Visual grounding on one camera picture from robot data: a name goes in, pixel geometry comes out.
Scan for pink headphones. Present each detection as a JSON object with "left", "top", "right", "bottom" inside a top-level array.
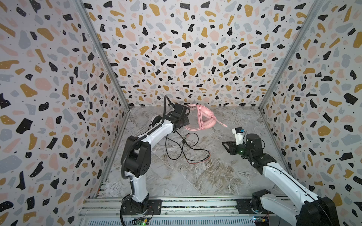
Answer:
[{"left": 185, "top": 104, "right": 228, "bottom": 132}]

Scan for black braided headphone cable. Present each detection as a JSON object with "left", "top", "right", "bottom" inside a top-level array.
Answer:
[{"left": 164, "top": 131, "right": 211, "bottom": 164}]

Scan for white black headphones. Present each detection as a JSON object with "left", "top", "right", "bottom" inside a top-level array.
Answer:
[{"left": 151, "top": 115, "right": 163, "bottom": 127}]

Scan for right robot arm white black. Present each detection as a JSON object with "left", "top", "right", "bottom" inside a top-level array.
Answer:
[{"left": 222, "top": 128, "right": 339, "bottom": 226}]

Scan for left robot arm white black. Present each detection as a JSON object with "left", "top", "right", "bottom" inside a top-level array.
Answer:
[{"left": 121, "top": 103, "right": 190, "bottom": 214}]

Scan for circuit board right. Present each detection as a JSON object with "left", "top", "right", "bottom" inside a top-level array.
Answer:
[{"left": 253, "top": 216, "right": 269, "bottom": 226}]

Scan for green circuit board left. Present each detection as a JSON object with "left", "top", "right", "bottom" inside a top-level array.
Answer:
[{"left": 131, "top": 218, "right": 150, "bottom": 226}]

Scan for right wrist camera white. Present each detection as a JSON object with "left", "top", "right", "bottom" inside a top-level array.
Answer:
[{"left": 232, "top": 127, "right": 246, "bottom": 145}]

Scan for black corrugated cable conduit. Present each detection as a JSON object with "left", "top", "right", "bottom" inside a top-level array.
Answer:
[{"left": 120, "top": 95, "right": 177, "bottom": 226}]

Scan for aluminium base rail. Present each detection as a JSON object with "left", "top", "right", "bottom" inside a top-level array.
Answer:
[{"left": 79, "top": 195, "right": 291, "bottom": 226}]

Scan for left aluminium corner post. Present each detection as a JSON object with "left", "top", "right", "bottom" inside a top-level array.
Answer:
[{"left": 74, "top": 0, "right": 130, "bottom": 112}]

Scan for aluminium corner post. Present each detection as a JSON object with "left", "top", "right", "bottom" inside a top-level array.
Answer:
[
  {"left": 258, "top": 0, "right": 325, "bottom": 112},
  {"left": 74, "top": 0, "right": 130, "bottom": 112}
]

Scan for right aluminium corner post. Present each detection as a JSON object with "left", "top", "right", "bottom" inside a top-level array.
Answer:
[{"left": 258, "top": 0, "right": 325, "bottom": 112}]

